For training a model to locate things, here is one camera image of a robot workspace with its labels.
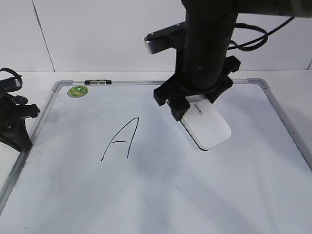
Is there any white whiteboard eraser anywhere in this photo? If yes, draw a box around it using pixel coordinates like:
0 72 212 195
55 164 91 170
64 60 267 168
180 96 232 151

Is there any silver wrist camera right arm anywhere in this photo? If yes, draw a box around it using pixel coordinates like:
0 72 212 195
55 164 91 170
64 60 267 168
144 22 185 54

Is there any white board with grey frame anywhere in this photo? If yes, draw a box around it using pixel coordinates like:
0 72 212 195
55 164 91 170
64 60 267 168
0 79 312 234

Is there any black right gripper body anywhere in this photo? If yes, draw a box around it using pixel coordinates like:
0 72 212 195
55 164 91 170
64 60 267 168
153 56 241 106

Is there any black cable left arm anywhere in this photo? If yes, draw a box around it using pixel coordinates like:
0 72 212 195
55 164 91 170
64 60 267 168
0 67 28 105

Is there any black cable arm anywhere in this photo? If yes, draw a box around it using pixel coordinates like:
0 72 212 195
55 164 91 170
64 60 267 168
0 67 28 105
228 16 297 52

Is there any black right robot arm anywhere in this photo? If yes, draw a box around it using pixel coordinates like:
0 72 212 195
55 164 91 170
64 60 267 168
144 0 312 121

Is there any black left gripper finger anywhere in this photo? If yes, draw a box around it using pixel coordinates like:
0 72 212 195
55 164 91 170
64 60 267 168
0 119 32 151

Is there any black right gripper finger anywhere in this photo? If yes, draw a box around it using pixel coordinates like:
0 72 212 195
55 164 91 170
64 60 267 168
168 97 190 121

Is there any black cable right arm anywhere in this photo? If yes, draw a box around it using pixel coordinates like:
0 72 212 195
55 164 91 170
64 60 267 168
228 16 297 52

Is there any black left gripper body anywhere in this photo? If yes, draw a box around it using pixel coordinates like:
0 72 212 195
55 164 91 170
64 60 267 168
0 92 40 137

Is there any black hanging clip on frame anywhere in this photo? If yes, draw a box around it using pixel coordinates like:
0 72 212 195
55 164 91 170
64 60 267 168
84 79 112 85

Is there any round green sticker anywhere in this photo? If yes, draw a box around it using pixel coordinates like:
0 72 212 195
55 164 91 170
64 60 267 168
67 85 89 98

